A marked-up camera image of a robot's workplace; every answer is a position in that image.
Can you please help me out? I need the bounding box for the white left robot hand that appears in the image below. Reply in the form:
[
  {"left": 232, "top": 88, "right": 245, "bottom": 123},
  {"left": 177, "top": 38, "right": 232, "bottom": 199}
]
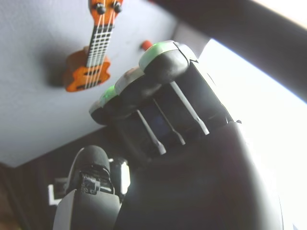
[{"left": 52, "top": 39, "right": 285, "bottom": 230}]

